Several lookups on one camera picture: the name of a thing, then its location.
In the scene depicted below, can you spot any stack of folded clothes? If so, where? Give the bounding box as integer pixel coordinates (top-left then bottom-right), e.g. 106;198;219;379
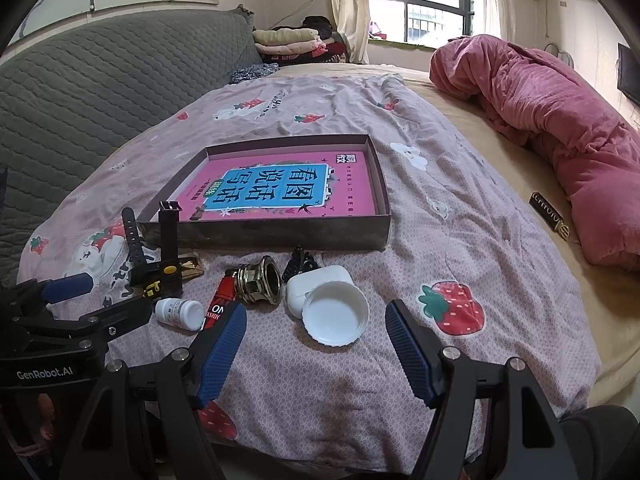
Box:
253;15;350;66

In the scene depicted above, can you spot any white earbuds case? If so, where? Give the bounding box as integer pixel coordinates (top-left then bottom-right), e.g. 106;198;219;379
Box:
285;266;354;318

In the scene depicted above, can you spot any black hair claw clip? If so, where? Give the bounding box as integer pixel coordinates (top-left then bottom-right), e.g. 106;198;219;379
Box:
282;246;320;283

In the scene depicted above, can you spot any black and gold box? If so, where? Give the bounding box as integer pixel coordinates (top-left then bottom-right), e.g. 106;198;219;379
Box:
178;255;204;282

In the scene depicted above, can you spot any pink strawberry print blanket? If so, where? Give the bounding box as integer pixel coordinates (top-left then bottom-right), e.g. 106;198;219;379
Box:
18;78;587;472

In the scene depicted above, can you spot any cream curtain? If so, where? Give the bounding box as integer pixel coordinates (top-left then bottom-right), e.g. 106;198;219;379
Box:
331;0;370;64

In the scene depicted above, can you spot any dark cardboard box tray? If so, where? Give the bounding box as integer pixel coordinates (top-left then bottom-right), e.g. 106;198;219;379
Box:
137;134;390;252

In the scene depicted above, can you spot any black and yellow wristwatch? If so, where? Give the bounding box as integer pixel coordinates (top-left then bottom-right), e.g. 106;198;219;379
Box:
120;199;185;300

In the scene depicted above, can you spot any dark patterned cloth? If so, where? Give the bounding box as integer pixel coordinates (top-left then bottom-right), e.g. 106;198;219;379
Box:
229;63;280;84

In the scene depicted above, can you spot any black and gold bar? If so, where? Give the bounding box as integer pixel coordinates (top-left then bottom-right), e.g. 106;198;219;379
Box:
529;192;570;240

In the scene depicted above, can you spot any white plastic lid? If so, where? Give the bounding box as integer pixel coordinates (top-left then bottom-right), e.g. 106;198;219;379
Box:
302;282;370;348

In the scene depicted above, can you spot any black wall television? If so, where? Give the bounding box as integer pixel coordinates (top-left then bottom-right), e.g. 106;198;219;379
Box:
617;44;640;105

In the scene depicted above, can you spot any pink and blue book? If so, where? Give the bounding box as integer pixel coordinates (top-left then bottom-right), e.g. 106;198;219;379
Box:
170;148;376;222

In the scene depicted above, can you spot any dark framed window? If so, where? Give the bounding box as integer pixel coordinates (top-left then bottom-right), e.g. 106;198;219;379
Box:
369;0;473;49

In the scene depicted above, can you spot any grey quilted headboard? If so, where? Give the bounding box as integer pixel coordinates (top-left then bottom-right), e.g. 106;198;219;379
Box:
1;6;259;285

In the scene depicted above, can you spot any white pill bottle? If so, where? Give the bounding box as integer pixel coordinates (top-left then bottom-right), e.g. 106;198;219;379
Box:
155;298;205;332

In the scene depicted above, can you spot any red and black lighter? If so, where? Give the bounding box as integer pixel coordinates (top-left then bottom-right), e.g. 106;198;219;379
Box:
203;270;236;330

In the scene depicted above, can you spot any red rumpled quilt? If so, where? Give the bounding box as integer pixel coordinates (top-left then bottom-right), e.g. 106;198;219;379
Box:
430;35;639;271

